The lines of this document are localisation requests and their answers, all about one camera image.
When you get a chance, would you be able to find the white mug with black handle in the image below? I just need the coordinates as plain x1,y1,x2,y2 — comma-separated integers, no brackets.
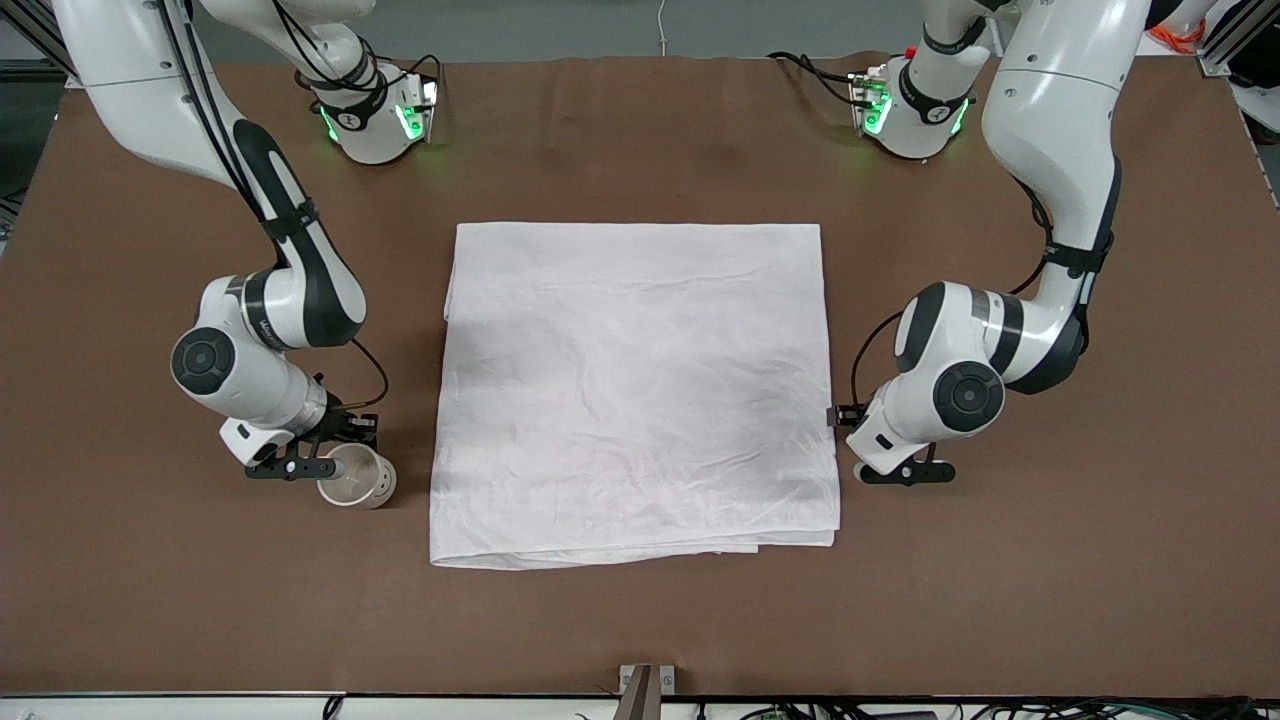
317,443,398,510

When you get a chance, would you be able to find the white cloth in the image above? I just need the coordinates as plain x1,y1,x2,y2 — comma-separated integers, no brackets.
429,221,842,572

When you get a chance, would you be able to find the brown table cover sheet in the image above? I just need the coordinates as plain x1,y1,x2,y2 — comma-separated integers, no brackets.
0,55,1280,698

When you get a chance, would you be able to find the black base cable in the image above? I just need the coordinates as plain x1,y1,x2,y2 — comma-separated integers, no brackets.
767,50,867,109
270,0,444,91

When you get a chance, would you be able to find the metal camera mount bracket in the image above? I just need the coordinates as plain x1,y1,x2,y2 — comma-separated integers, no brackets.
618,664,677,720

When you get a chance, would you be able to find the cable bundle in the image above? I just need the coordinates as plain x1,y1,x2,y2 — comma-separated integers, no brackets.
700,697,1280,720

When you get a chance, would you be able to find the aluminium frame profile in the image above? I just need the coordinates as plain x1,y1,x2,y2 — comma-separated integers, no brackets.
1198,0,1280,79
0,0,81,89

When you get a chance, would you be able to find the orange cable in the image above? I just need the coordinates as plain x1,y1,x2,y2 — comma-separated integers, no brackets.
1148,18,1209,56

